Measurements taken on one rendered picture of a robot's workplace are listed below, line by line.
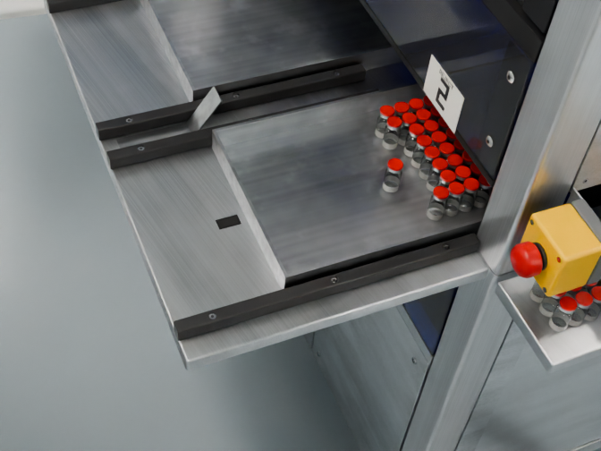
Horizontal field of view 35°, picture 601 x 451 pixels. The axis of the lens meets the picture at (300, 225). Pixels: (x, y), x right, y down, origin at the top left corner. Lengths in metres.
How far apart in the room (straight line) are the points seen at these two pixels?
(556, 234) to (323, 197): 0.33
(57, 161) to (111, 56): 1.10
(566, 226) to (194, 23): 0.68
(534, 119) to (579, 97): 0.06
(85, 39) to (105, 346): 0.88
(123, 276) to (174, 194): 1.03
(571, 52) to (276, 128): 0.49
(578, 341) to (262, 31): 0.67
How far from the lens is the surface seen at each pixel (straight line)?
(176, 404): 2.09
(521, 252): 1.09
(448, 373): 1.44
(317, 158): 1.31
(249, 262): 1.19
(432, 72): 1.24
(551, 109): 1.04
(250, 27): 1.51
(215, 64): 1.44
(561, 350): 1.19
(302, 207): 1.25
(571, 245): 1.09
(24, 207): 2.44
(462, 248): 1.22
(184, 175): 1.28
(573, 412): 1.82
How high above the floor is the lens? 1.82
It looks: 50 degrees down
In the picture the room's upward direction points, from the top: 7 degrees clockwise
